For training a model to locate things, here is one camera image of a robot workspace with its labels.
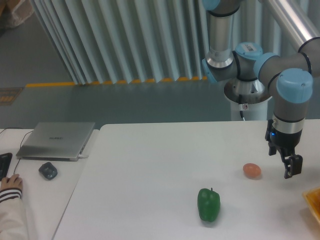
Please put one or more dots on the dark grey computer mouse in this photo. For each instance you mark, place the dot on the dark grey computer mouse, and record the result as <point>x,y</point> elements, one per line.
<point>48,171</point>

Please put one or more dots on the black keyboard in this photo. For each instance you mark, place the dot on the black keyboard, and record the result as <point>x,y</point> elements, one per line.
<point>5,161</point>

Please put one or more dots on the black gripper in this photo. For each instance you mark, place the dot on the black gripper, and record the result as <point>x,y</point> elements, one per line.
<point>285,143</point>

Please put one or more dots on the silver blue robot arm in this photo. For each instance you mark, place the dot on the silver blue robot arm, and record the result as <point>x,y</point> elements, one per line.
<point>254,76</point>

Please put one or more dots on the green bell pepper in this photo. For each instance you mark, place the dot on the green bell pepper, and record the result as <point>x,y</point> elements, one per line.
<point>208,204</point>

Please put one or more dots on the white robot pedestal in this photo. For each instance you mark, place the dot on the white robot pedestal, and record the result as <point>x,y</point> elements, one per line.
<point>248,100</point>

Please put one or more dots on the white corrugated partition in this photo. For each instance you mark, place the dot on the white corrugated partition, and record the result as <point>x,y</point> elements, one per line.
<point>127,41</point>

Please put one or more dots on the silver closed laptop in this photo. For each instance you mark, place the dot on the silver closed laptop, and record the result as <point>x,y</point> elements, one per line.
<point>57,141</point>

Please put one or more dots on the white striped sleeve forearm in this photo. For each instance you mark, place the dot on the white striped sleeve forearm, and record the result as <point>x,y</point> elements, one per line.
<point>13,221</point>

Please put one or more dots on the person's hand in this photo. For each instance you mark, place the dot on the person's hand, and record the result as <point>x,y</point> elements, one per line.
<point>11,187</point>

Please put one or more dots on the yellow basket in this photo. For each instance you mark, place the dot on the yellow basket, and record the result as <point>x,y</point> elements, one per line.
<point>312,198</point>

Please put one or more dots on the brown egg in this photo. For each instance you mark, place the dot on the brown egg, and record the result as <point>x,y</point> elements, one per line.
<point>252,170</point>

